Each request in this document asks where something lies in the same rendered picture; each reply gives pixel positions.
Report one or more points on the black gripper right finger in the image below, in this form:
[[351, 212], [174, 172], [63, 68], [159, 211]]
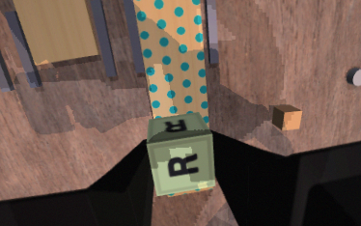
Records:
[[267, 189]]

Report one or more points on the pale green cube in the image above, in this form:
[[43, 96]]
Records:
[[181, 156]]

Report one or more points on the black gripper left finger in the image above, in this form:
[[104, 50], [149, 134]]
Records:
[[121, 197]]

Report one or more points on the small orange cube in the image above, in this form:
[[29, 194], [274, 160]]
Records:
[[286, 117]]

